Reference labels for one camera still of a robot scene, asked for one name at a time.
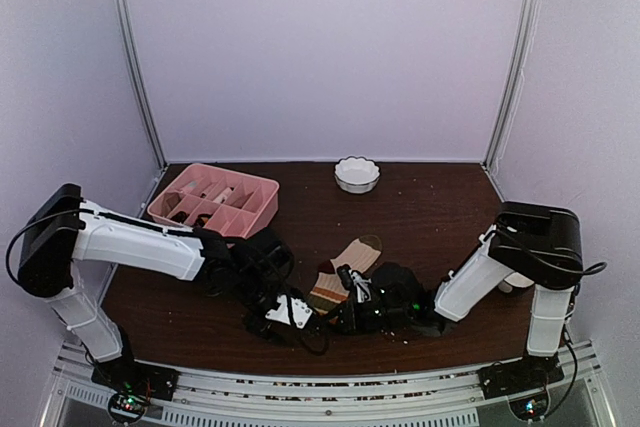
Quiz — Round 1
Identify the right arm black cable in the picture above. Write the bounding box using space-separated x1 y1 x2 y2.
494 226 609 288

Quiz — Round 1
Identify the left aluminium corner post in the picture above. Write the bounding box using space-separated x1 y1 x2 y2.
114 0 167 169

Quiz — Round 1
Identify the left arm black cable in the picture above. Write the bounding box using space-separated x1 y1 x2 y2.
239 241 331 354

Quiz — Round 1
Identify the aluminium front table rail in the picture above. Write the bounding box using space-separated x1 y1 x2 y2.
35 341 624 426

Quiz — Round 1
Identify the right aluminium corner post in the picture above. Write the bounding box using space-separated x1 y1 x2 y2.
484 0 540 175

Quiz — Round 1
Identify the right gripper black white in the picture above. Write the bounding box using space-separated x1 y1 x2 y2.
322 301 413 338

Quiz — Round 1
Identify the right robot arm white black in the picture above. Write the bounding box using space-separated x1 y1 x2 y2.
326 202 585 389

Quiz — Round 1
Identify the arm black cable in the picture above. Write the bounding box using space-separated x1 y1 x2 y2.
239 241 331 354
494 226 609 288

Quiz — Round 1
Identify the pink divided organizer tray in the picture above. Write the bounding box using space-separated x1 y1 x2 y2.
147 163 279 238

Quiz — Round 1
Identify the white scalloped ceramic bowl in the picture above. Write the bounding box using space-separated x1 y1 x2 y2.
334 156 381 195

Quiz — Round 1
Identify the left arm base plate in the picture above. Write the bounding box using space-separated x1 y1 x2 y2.
88 349 179 401

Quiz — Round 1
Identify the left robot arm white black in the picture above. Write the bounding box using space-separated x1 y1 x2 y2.
5 184 314 391

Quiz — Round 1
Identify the white cup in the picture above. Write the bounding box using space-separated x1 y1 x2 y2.
498 273 534 294

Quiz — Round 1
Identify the striped beige brown sock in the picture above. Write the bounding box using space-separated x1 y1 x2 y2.
307 235 383 315

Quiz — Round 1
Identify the aluminium corner post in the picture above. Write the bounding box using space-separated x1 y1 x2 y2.
114 0 167 169
484 0 540 175

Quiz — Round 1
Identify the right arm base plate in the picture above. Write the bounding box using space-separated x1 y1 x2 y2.
477 356 564 399

